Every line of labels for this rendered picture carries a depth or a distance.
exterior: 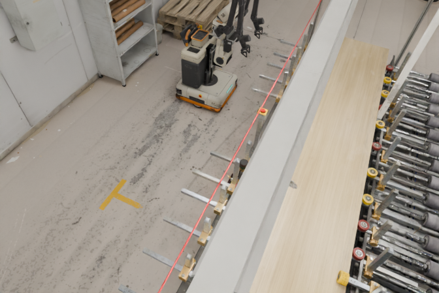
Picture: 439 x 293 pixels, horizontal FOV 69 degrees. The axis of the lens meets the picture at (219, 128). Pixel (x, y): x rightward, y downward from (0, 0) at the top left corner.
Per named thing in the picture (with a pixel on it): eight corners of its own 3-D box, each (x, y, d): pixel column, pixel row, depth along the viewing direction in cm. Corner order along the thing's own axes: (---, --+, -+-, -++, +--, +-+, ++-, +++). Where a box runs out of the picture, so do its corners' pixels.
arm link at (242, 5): (242, -7, 315) (238, -2, 308) (247, -5, 313) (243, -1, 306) (238, 33, 346) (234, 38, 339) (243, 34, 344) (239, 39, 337)
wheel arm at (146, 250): (142, 253, 208) (141, 250, 206) (145, 248, 211) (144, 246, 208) (211, 289, 196) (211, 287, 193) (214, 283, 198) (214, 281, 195)
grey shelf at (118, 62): (98, 77, 468) (67, -34, 354) (135, 47, 524) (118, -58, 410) (124, 87, 457) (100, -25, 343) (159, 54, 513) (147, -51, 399)
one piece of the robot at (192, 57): (180, 91, 431) (178, 36, 370) (199, 69, 466) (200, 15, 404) (202, 99, 423) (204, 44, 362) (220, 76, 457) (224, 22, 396)
